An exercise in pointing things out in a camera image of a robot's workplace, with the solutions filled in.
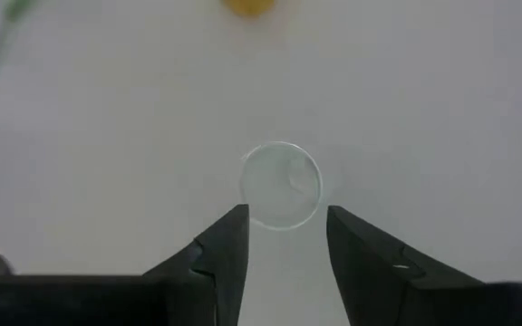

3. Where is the yellow textured glass vase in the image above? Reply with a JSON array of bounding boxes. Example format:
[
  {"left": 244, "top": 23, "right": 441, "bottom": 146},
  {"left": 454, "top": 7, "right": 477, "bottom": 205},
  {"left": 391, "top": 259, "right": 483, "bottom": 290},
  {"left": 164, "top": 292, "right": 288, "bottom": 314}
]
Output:
[{"left": 219, "top": 0, "right": 278, "bottom": 18}]

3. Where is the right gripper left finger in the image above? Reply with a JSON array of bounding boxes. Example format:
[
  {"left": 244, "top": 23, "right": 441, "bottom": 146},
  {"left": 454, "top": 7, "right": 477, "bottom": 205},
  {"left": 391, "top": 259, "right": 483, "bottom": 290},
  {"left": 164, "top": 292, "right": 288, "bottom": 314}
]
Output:
[{"left": 0, "top": 203, "right": 250, "bottom": 326}]

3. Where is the clear glass vase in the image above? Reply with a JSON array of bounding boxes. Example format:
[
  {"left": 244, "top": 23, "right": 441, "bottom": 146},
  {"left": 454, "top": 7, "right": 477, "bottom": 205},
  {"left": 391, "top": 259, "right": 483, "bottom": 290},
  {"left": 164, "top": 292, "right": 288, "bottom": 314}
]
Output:
[{"left": 239, "top": 140, "right": 324, "bottom": 231}]

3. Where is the black artificial tulip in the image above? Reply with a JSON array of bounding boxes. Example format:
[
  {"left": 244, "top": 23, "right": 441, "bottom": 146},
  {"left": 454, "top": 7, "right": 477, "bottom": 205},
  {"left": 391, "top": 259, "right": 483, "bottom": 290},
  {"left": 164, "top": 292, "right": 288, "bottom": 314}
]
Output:
[{"left": 0, "top": 0, "right": 38, "bottom": 119}]

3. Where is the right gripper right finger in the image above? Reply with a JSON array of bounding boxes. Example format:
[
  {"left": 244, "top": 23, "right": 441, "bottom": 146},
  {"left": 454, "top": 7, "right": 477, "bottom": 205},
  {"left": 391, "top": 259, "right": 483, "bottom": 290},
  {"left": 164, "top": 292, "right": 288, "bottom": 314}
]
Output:
[{"left": 326, "top": 205, "right": 522, "bottom": 326}]

